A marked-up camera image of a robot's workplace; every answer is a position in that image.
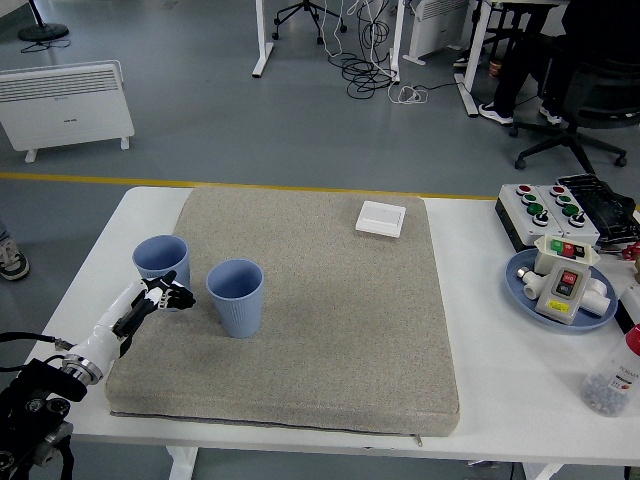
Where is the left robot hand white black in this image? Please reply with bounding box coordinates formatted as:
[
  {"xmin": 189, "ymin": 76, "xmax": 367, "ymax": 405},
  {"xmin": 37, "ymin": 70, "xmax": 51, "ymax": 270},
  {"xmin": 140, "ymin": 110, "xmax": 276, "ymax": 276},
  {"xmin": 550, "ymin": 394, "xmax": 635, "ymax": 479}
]
[{"xmin": 72, "ymin": 270, "xmax": 197, "ymax": 374}]

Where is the blue ribbed plastic cup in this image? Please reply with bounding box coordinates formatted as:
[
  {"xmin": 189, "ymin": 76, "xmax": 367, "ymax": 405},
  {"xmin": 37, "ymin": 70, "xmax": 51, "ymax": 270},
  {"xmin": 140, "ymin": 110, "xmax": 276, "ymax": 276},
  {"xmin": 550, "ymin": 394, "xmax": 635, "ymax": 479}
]
[
  {"xmin": 205, "ymin": 258, "xmax": 265, "ymax": 340},
  {"xmin": 131, "ymin": 234, "xmax": 192, "ymax": 315}
]

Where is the standing person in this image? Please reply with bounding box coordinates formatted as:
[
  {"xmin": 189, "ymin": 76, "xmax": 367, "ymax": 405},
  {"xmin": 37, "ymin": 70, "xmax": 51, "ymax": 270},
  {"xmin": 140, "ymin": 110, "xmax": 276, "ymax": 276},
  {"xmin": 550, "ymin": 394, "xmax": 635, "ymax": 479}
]
[{"xmin": 0, "ymin": 217, "xmax": 30, "ymax": 282}]

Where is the white table leg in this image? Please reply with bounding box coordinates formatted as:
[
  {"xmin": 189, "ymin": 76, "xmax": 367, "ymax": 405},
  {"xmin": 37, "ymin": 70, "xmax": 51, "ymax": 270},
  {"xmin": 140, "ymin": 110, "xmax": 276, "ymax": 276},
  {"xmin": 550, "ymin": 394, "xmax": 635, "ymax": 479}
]
[
  {"xmin": 522, "ymin": 462, "xmax": 566, "ymax": 480},
  {"xmin": 167, "ymin": 445, "xmax": 200, "ymax": 480}
]

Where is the grey-brown cushion mat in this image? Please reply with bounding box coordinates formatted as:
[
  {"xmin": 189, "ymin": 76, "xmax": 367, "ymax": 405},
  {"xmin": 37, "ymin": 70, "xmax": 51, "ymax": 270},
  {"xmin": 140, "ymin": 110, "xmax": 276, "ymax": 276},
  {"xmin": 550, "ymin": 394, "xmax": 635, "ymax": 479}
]
[{"xmin": 105, "ymin": 185, "xmax": 462, "ymax": 440}]

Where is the large white panel heater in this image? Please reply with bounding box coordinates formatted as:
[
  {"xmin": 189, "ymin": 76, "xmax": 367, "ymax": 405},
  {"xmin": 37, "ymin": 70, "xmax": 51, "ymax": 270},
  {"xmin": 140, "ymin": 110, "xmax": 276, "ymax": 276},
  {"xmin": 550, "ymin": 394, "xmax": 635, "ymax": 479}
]
[{"xmin": 0, "ymin": 59, "xmax": 136, "ymax": 163}]

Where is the black round stand base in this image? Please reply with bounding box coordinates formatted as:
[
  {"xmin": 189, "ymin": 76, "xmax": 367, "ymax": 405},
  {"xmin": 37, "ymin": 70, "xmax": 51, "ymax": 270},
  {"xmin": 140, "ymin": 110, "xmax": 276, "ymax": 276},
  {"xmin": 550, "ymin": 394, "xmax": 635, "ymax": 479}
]
[{"xmin": 18, "ymin": 0, "xmax": 70, "ymax": 42}]

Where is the white desk leg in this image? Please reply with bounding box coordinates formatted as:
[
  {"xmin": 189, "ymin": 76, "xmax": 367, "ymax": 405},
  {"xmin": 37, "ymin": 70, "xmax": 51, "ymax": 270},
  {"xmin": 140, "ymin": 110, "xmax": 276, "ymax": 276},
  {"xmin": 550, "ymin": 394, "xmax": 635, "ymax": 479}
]
[
  {"xmin": 251, "ymin": 0, "xmax": 275, "ymax": 78},
  {"xmin": 454, "ymin": 0, "xmax": 494, "ymax": 119},
  {"xmin": 387, "ymin": 0, "xmax": 407, "ymax": 84}
]

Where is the black chair star base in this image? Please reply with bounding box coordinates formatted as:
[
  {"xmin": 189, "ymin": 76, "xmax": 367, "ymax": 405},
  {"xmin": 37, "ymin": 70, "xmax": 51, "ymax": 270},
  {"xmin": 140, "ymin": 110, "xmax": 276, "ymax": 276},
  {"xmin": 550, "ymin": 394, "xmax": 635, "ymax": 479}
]
[{"xmin": 272, "ymin": 0, "xmax": 349, "ymax": 46}]

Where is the blue round plate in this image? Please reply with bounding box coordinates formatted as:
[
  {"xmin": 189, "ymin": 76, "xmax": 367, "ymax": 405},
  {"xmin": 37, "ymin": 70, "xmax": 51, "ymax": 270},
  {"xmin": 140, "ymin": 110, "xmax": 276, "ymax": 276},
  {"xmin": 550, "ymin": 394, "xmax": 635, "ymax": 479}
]
[{"xmin": 505, "ymin": 248, "xmax": 620, "ymax": 332}]

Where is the white pipe fitting metal end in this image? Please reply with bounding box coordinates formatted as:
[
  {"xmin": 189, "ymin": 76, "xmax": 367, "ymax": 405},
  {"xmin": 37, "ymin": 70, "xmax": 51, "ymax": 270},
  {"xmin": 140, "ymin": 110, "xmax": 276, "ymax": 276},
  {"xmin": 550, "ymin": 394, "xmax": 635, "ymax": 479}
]
[{"xmin": 516, "ymin": 267, "xmax": 544, "ymax": 301}]

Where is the grey three-button control box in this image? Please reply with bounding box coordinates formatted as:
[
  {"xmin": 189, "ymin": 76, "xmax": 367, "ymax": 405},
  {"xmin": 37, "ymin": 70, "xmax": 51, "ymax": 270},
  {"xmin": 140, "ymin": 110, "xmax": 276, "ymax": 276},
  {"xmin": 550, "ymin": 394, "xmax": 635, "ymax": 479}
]
[
  {"xmin": 495, "ymin": 183, "xmax": 566, "ymax": 253},
  {"xmin": 534, "ymin": 184, "xmax": 601, "ymax": 247}
]

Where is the person with black-white sneaker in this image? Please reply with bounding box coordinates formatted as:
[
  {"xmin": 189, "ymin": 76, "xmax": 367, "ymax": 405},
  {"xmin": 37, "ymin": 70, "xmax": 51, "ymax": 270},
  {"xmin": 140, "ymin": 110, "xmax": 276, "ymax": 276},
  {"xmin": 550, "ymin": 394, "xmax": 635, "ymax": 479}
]
[{"xmin": 452, "ymin": 0, "xmax": 484, "ymax": 69}]

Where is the white heater under desk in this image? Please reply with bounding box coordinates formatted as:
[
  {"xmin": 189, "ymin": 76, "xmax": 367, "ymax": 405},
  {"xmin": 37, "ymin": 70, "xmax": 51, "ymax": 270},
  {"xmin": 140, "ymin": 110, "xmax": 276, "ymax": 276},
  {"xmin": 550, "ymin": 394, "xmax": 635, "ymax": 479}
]
[{"xmin": 402, "ymin": 0, "xmax": 469, "ymax": 66}]

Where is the seated person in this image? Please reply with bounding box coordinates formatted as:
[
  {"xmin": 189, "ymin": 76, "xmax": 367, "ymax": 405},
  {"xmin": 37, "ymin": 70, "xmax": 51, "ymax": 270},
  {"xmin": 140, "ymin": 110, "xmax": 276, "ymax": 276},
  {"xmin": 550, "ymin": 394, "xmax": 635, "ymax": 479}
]
[{"xmin": 478, "ymin": 0, "xmax": 640, "ymax": 126}]

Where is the white pipe tee fitting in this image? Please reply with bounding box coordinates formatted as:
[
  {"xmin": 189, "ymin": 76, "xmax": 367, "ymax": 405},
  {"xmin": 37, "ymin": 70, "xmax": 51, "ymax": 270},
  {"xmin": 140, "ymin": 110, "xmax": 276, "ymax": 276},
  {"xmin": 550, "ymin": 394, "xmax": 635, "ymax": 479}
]
[{"xmin": 579, "ymin": 277, "xmax": 612, "ymax": 317}]

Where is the clear screw bottle red cap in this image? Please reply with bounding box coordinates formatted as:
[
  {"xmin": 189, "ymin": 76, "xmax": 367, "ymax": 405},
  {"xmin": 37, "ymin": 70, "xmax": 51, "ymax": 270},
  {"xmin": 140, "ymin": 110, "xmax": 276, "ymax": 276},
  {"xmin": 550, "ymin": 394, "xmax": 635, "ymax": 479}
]
[{"xmin": 581, "ymin": 323, "xmax": 640, "ymax": 419}]

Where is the white box black edge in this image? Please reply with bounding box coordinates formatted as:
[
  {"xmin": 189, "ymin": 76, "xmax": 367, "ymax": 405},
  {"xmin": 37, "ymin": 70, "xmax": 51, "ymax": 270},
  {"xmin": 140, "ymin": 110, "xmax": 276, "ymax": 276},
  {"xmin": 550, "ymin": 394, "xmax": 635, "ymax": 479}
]
[{"xmin": 617, "ymin": 285, "xmax": 640, "ymax": 335}]

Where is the black office chair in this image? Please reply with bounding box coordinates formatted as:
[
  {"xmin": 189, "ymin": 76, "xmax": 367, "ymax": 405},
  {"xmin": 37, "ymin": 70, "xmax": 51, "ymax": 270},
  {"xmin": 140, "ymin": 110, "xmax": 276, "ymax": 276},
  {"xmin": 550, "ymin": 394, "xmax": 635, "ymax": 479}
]
[{"xmin": 508, "ymin": 33, "xmax": 640, "ymax": 174}]

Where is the white wall switch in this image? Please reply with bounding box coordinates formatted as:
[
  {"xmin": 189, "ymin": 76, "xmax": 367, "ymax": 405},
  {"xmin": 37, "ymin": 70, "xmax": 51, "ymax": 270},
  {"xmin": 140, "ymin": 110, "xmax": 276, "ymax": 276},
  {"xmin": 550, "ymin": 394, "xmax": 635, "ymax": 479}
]
[{"xmin": 355, "ymin": 200, "xmax": 407, "ymax": 239}]

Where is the black floor cable bundle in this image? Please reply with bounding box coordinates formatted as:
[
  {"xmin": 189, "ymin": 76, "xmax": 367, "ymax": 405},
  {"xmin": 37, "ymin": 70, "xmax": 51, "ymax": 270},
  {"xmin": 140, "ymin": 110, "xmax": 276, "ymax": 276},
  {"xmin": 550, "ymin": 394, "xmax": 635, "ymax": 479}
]
[{"xmin": 327, "ymin": 0, "xmax": 466, "ymax": 100}]

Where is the white floor cable with plug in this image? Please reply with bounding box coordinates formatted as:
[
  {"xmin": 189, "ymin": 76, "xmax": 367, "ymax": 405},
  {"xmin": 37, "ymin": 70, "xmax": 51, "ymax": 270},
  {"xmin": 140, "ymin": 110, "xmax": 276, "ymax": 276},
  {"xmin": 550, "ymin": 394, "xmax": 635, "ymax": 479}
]
[{"xmin": 388, "ymin": 83, "xmax": 430, "ymax": 106}]

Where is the beige green-red button switch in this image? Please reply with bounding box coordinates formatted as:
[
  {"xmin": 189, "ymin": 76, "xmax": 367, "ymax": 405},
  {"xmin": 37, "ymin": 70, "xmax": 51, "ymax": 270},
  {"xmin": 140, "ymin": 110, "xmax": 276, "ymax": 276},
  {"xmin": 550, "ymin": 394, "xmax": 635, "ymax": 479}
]
[{"xmin": 532, "ymin": 234, "xmax": 601, "ymax": 274}]

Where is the grey red-black push switch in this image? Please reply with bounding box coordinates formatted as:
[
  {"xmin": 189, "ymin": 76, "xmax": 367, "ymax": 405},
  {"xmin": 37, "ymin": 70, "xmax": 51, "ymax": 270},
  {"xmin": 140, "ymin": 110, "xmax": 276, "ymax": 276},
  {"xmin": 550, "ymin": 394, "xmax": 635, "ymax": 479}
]
[{"xmin": 536, "ymin": 260, "xmax": 594, "ymax": 324}]

